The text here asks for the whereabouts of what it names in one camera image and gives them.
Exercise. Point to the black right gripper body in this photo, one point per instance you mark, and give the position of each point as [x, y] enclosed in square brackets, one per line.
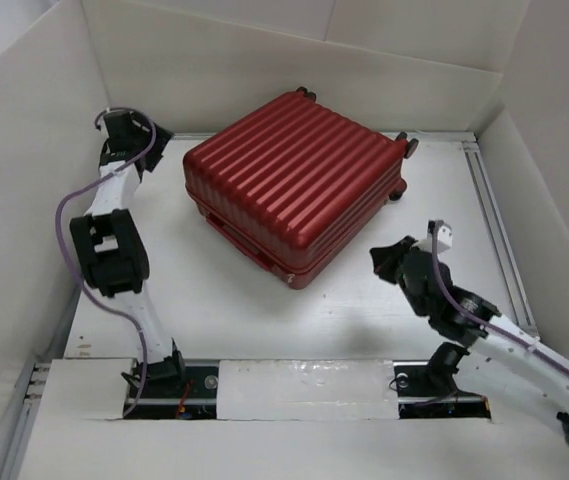
[420, 307]

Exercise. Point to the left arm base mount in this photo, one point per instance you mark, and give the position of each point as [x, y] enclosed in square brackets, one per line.
[195, 399]

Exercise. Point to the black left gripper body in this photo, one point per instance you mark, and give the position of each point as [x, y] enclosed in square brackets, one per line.
[142, 141]

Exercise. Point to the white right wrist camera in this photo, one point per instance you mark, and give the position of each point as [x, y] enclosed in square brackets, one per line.
[439, 238]

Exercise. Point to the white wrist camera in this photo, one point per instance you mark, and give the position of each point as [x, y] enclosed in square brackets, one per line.
[439, 238]
[139, 121]

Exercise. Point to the red hard-shell suitcase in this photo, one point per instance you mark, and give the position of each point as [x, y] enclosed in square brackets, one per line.
[293, 182]

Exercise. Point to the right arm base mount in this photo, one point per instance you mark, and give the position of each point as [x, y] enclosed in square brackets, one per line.
[420, 398]

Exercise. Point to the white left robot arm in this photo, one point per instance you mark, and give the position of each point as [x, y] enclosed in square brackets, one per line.
[112, 257]

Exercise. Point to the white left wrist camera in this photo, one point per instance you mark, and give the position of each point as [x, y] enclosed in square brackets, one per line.
[139, 121]

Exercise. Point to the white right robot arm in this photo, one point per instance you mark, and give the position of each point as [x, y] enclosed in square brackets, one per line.
[483, 352]

